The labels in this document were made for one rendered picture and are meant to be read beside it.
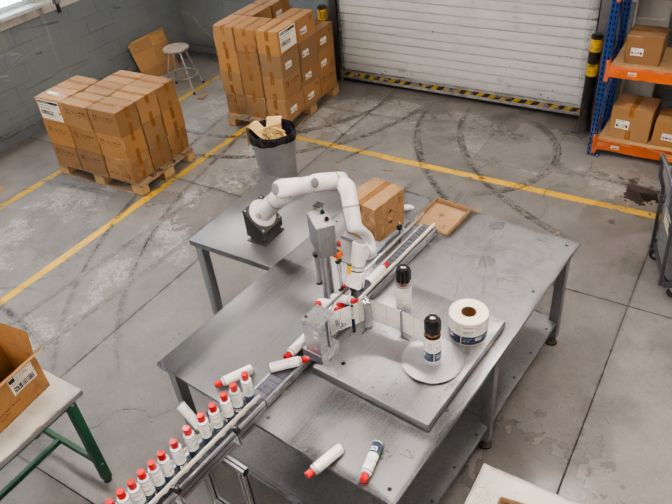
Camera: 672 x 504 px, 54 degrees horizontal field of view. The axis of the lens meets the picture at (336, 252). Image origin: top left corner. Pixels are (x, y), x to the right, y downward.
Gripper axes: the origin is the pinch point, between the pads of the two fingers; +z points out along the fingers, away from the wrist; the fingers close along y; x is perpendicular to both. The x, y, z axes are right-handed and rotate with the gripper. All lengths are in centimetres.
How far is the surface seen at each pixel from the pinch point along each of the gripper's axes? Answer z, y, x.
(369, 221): -28, -24, 47
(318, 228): -45, -4, -34
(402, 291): -11.7, 28.8, 1.5
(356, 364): 19.2, 26.9, -33.0
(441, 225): -24, 4, 92
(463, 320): -8, 65, 1
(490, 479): 36, 109, -47
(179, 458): 41, -1, -123
